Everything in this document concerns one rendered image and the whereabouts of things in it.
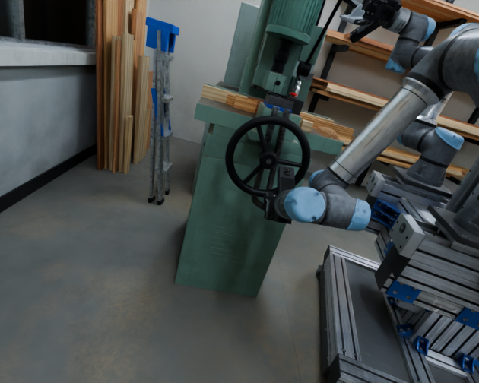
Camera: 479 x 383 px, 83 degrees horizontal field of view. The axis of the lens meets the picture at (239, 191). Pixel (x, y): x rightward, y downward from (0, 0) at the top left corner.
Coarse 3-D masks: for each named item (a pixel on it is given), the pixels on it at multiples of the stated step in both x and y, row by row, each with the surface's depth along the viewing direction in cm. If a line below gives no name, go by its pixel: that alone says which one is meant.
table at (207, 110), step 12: (204, 108) 101; (216, 108) 101; (228, 108) 107; (204, 120) 102; (216, 120) 103; (228, 120) 103; (240, 120) 103; (252, 132) 96; (312, 132) 109; (288, 144) 98; (312, 144) 108; (324, 144) 108; (336, 144) 109
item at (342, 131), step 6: (228, 96) 114; (234, 96) 115; (228, 102) 115; (300, 114) 120; (312, 120) 119; (318, 120) 120; (312, 126) 121; (318, 126) 121; (324, 126) 121; (330, 126) 121; (336, 126) 121; (342, 126) 121; (336, 132) 122; (342, 132) 122; (348, 132) 122
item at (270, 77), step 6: (270, 72) 107; (264, 78) 117; (270, 78) 108; (276, 78) 108; (282, 78) 108; (264, 84) 113; (270, 84) 109; (282, 84) 109; (270, 90) 110; (276, 90) 110
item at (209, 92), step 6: (204, 84) 113; (204, 90) 114; (210, 90) 114; (216, 90) 114; (222, 90) 115; (204, 96) 115; (210, 96) 115; (216, 96) 115; (222, 96) 115; (240, 96) 116; (222, 102) 117; (306, 114) 120; (324, 120) 122; (330, 120) 122
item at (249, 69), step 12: (264, 0) 116; (264, 12) 117; (264, 24) 119; (252, 36) 135; (252, 48) 123; (300, 48) 124; (252, 60) 125; (252, 72) 127; (240, 84) 141; (288, 84) 130; (264, 96) 132
